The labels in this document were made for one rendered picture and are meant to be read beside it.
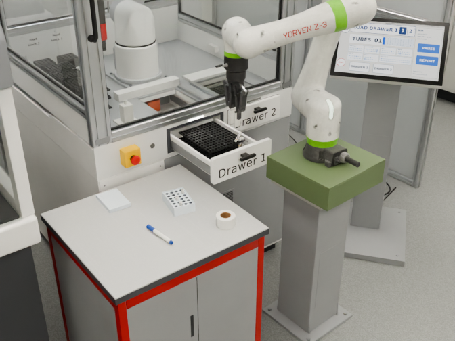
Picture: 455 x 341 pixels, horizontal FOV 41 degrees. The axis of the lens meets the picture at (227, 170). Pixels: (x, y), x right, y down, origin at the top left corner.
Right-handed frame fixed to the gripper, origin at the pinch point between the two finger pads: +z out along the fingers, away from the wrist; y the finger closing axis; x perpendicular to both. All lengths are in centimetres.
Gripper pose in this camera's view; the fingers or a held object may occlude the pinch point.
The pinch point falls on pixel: (235, 117)
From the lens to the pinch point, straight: 244.0
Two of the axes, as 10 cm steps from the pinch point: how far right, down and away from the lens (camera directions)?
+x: 8.0, -3.0, 5.3
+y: 6.1, 4.0, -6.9
